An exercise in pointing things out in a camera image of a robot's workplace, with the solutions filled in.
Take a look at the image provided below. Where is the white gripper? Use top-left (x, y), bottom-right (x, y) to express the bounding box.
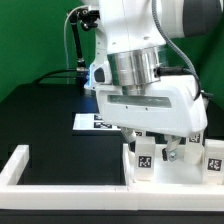
top-left (93, 67), bottom-right (207, 162)

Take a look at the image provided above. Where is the white square table top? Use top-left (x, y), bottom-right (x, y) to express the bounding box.
top-left (122, 144), bottom-right (217, 185)

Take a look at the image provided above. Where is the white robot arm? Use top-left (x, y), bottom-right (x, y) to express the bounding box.
top-left (82, 0), bottom-right (223, 161)

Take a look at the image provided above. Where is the white marker sheet with tags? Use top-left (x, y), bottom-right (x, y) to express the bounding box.
top-left (73, 113), bottom-right (120, 131)

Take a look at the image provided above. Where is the white U-shaped fence frame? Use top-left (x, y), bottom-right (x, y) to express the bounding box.
top-left (0, 145), bottom-right (224, 212)

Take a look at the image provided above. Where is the black cable bundle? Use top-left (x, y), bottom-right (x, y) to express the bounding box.
top-left (31, 69), bottom-right (90, 85)

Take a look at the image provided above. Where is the black camera on stand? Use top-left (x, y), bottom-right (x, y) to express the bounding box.
top-left (69, 6), bottom-right (100, 69)

